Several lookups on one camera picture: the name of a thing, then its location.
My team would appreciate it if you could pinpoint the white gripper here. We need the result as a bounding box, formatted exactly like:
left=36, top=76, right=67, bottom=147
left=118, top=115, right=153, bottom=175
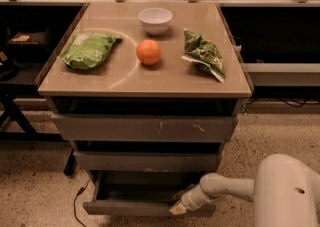
left=169, top=184, right=220, bottom=215

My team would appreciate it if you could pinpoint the grey bottom drawer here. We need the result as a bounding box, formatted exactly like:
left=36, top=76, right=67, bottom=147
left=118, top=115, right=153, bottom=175
left=83, top=171, right=202, bottom=217

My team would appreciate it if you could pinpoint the grey drawer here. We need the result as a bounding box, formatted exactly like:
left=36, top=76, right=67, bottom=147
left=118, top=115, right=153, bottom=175
left=83, top=171, right=202, bottom=217
left=74, top=152, right=221, bottom=172
left=52, top=114, right=237, bottom=143

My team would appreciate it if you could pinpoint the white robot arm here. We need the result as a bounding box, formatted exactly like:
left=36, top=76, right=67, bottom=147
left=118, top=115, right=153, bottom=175
left=169, top=154, right=320, bottom=227

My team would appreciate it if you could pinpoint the grey middle drawer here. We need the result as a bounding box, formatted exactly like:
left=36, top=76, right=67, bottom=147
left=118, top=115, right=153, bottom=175
left=74, top=152, right=221, bottom=172

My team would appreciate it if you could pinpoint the grey drawer cabinet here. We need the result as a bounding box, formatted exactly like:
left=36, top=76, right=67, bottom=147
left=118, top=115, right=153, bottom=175
left=34, top=1, right=254, bottom=185

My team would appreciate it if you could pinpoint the grey top drawer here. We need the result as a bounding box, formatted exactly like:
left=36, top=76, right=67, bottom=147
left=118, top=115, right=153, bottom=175
left=52, top=114, right=237, bottom=143

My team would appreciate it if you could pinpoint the orange fruit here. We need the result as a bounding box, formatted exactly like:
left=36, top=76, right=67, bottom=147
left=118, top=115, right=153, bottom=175
left=136, top=40, right=161, bottom=65

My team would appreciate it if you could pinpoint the dark green chip bag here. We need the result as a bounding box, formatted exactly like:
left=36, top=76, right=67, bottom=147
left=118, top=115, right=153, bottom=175
left=182, top=28, right=225, bottom=83

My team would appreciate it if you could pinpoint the light green snack bag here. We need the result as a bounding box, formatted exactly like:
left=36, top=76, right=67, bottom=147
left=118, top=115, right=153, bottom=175
left=58, top=32, right=121, bottom=71

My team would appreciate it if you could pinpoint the white bowl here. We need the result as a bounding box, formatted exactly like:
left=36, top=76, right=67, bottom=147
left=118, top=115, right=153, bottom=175
left=138, top=8, right=173, bottom=36

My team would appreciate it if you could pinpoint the black floor cable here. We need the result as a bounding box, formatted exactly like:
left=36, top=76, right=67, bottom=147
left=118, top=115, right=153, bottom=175
left=72, top=180, right=90, bottom=227

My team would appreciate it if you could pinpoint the black table frame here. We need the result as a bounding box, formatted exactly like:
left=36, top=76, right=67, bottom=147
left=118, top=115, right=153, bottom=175
left=0, top=87, right=78, bottom=176

